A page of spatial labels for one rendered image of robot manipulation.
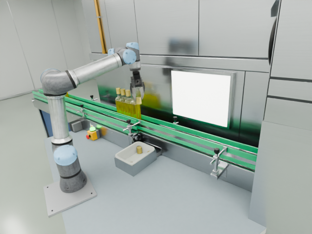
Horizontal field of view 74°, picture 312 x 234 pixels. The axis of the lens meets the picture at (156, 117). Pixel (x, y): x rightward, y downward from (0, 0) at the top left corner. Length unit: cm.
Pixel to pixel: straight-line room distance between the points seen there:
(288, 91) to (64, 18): 748
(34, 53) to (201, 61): 651
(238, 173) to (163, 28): 98
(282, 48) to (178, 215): 81
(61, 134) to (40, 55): 625
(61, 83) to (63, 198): 62
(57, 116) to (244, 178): 106
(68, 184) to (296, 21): 123
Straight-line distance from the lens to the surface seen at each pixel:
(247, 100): 125
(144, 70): 157
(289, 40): 76
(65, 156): 121
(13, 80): 727
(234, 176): 123
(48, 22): 764
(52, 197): 134
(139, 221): 109
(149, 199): 117
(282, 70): 78
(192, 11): 132
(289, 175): 92
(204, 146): 125
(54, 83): 110
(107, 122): 169
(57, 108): 125
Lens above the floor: 158
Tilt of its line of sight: 23 degrees down
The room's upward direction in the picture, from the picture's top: 5 degrees counter-clockwise
